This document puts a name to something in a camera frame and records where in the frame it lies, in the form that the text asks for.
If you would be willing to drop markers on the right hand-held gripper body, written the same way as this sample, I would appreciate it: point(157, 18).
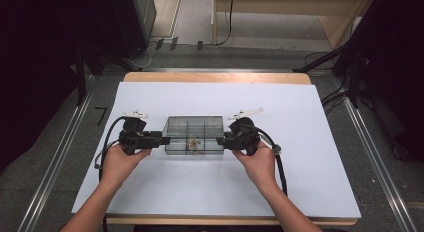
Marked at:
point(243, 137)

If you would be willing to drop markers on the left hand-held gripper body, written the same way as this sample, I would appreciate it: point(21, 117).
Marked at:
point(135, 140)

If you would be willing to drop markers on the clear grey compartment box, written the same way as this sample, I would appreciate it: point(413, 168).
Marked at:
point(195, 132)

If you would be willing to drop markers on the person's left hand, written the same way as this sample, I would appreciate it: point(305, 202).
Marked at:
point(118, 165)

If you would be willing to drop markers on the person's right hand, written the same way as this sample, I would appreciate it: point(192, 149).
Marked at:
point(260, 167)

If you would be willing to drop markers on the white paper sheet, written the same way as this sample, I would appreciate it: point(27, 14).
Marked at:
point(206, 188)

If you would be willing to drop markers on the wooden table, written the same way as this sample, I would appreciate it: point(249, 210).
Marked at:
point(216, 77)

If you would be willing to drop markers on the black metal stand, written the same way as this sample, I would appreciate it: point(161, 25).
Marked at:
point(320, 60)
point(80, 75)

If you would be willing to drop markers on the small black floor block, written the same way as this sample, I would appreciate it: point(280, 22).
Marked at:
point(200, 45)
point(159, 44)
point(173, 44)

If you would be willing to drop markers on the black cabinet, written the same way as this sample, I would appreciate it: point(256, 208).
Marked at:
point(133, 22)

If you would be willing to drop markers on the dark curtain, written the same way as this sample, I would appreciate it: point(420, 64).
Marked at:
point(33, 75)
point(396, 75)

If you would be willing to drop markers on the light wooden shelf unit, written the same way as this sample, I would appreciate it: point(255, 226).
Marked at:
point(300, 12)

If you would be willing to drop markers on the metal floor rail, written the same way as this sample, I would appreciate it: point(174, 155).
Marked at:
point(376, 165)
point(56, 158)

